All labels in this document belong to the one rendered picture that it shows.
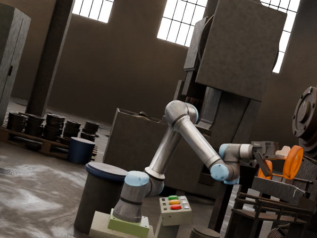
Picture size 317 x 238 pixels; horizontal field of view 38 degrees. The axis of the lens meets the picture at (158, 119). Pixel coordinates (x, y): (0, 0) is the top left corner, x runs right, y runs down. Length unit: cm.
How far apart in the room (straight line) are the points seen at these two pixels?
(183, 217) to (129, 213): 66
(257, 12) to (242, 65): 61
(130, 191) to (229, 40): 312
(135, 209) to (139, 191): 10
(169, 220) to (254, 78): 367
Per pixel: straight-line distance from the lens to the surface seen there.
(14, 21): 527
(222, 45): 506
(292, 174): 212
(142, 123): 472
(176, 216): 165
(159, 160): 235
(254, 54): 518
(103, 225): 231
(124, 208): 228
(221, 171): 205
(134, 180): 225
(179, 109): 219
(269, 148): 214
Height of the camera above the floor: 96
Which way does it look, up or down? 2 degrees down
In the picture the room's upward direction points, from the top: 16 degrees clockwise
